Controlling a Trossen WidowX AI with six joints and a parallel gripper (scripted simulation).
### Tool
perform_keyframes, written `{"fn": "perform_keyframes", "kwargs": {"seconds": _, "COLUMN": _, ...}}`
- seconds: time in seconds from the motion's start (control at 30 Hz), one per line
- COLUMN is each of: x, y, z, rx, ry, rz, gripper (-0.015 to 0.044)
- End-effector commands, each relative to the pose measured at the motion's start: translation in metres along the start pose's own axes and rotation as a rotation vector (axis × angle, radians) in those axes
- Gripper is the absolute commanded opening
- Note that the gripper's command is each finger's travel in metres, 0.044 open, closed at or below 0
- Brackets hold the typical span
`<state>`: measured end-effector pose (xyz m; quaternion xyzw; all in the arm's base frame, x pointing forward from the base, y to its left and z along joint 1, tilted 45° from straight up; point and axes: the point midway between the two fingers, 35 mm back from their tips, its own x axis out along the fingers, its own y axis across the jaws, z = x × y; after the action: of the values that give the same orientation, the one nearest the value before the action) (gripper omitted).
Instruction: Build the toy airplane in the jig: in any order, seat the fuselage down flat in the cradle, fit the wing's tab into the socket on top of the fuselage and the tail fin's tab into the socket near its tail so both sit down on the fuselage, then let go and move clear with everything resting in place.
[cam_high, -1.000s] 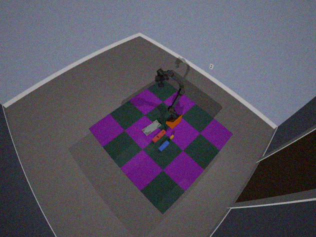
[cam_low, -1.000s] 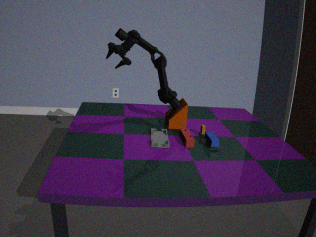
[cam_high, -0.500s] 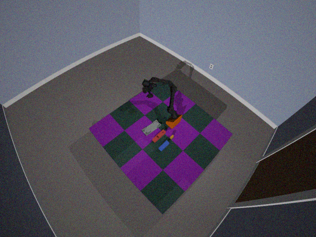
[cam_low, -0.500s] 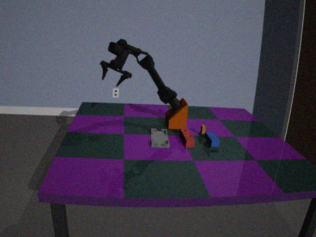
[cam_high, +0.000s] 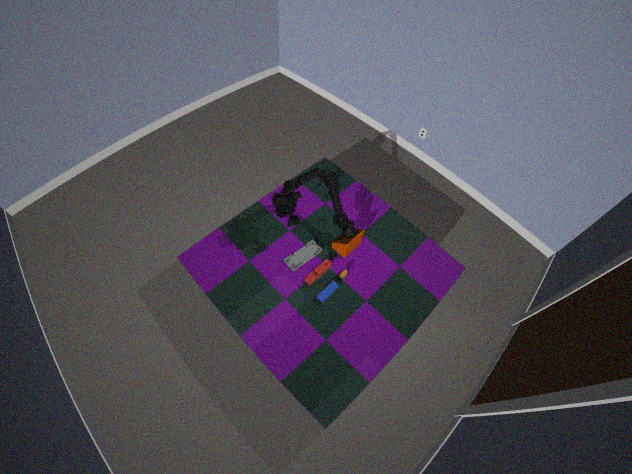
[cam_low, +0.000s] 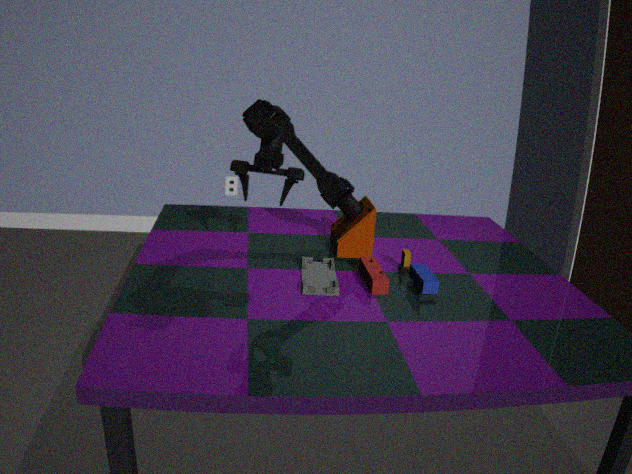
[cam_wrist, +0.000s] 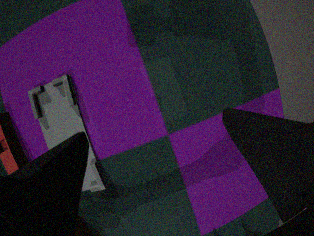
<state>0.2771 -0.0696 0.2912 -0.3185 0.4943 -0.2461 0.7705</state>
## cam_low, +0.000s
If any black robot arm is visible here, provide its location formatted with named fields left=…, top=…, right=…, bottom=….
left=242, top=99, right=364, bottom=222

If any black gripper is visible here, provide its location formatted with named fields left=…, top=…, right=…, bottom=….
left=230, top=141, right=305, bottom=206

